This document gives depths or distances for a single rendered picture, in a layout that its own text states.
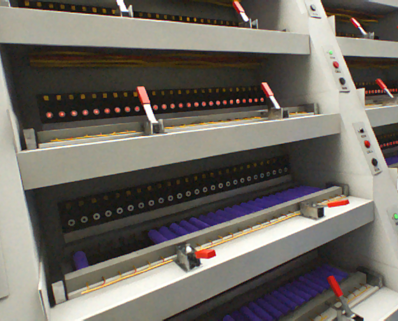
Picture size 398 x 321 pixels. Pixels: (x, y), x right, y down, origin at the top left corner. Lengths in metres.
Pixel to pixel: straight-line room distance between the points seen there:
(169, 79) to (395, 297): 0.68
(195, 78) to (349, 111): 0.38
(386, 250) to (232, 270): 0.38
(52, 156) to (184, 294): 0.24
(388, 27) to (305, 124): 0.91
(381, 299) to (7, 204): 0.66
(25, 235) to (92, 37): 0.29
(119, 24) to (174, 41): 0.09
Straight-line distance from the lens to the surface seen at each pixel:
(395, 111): 0.90
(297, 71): 0.76
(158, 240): 0.47
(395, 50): 1.07
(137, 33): 0.51
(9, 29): 0.48
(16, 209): 0.37
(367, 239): 0.72
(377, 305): 0.69
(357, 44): 0.90
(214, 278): 0.42
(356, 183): 0.69
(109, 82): 0.67
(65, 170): 0.39
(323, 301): 0.63
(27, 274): 0.37
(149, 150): 0.41
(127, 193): 0.53
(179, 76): 0.73
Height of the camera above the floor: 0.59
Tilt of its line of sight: 9 degrees up
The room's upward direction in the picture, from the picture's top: 16 degrees counter-clockwise
